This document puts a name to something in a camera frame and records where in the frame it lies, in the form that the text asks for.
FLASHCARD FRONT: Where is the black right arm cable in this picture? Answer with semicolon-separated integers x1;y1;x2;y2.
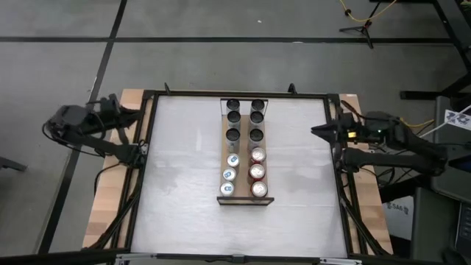
340;99;360;117

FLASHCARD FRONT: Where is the red Coca-Cola can white script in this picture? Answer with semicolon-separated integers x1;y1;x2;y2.
249;163;266;181

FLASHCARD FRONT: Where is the grey chair leg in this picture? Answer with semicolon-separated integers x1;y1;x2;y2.
0;155;29;173

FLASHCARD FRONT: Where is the black desk frame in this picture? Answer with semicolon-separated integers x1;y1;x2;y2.
399;0;471;101

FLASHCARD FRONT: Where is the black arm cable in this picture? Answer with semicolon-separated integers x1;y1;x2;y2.
340;99;360;117
41;121;106;158

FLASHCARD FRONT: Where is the grey cabinet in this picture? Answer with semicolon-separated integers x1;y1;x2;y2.
410;186;463;263

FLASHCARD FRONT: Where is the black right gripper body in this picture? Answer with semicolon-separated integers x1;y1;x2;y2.
333;112;369;145

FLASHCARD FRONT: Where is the black aluminium table frame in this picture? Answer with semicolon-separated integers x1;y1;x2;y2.
84;88;394;258

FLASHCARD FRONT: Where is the yellow floor cable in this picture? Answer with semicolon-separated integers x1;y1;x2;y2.
337;0;399;23

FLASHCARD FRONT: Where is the wooden tray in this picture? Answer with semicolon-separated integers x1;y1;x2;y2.
216;97;275;206

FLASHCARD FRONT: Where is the black tripod stand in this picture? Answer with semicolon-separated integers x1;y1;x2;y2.
338;0;383;50

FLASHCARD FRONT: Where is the white cable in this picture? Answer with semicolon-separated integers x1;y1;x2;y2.
419;105;471;139

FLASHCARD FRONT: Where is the grey computer case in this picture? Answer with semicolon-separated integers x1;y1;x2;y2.
430;96;471;204

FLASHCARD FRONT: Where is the black gantry beam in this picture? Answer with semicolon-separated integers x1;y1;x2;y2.
0;248;471;265

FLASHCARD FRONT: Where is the dark electronic device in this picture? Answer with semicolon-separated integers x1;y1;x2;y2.
454;201;471;261

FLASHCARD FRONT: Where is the yellow extension cord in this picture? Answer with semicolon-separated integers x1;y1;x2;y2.
400;117;436;129

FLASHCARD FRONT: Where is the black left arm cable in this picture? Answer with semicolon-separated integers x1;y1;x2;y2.
41;121;106;158

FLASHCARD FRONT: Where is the white cardboard box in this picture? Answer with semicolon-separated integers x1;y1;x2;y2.
383;196;416;241

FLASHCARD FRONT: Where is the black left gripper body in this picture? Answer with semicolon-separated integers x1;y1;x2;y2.
88;93;124;128

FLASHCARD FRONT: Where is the white paper tag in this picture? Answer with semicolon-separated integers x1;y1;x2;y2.
444;108;471;133

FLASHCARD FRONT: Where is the red Coca-Cola can black print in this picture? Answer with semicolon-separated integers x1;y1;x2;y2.
250;146;267;165
250;180;269;198

